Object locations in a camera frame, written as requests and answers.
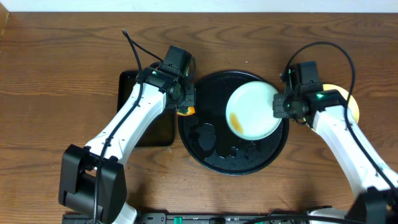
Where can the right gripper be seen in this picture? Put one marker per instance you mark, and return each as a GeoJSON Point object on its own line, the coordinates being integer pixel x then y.
{"type": "Point", "coordinates": [278, 106]}

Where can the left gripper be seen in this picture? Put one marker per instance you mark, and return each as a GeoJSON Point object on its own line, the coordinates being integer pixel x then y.
{"type": "Point", "coordinates": [189, 95]}

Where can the green and yellow sponge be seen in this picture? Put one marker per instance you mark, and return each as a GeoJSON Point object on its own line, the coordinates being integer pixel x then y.
{"type": "Point", "coordinates": [186, 111]}

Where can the light blue plate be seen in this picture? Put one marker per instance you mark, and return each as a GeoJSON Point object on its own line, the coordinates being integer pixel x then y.
{"type": "Point", "coordinates": [249, 112]}

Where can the yellow plate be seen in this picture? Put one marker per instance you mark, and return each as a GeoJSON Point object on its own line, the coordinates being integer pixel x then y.
{"type": "Point", "coordinates": [352, 105]}

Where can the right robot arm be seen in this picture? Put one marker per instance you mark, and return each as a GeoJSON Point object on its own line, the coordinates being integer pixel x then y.
{"type": "Point", "coordinates": [372, 181]}

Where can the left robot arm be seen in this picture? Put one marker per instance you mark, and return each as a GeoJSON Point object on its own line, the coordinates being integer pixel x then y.
{"type": "Point", "coordinates": [92, 178]}

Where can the black round tray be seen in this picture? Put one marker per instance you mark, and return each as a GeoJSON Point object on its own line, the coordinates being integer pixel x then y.
{"type": "Point", "coordinates": [208, 138]}

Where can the black rectangular tray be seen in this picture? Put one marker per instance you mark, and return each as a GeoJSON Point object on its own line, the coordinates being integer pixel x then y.
{"type": "Point", "coordinates": [161, 132]}

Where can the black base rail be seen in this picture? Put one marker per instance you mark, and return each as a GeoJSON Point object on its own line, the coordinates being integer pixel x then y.
{"type": "Point", "coordinates": [162, 218]}

